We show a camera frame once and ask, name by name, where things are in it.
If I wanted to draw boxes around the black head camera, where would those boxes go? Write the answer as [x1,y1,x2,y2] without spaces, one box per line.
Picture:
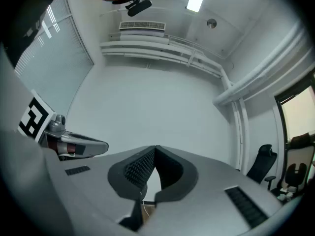
[125,0,153,17]

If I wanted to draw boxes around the beige mesh office chair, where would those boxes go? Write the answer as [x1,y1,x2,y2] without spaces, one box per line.
[277,132,315,200]

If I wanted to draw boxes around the white vertical pipes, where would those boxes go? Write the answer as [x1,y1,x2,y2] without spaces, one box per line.
[231,99,251,174]

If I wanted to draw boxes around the white air conditioner vent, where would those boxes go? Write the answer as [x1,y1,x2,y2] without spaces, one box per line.
[119,21,166,38]

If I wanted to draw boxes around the white window blinds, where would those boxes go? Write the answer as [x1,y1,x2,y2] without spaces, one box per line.
[14,0,95,122]

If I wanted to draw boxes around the dark framed window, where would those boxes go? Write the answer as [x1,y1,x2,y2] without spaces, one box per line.
[273,74,315,147]

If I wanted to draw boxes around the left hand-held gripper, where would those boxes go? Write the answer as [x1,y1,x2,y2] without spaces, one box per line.
[17,89,109,157]

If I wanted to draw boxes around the large white wall pipe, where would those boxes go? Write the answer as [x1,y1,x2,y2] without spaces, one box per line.
[213,21,315,107]

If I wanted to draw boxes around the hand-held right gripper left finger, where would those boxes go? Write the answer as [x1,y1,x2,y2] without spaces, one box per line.
[43,145,156,236]

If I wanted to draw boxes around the white horizontal ceiling pipes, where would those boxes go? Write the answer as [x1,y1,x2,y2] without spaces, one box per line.
[99,40,233,88]

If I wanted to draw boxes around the person with headset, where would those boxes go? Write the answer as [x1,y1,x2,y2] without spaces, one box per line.
[3,0,72,68]

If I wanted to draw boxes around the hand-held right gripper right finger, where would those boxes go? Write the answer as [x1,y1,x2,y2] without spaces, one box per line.
[137,145,284,236]

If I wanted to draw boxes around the black office chair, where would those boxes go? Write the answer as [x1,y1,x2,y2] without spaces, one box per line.
[246,144,278,191]

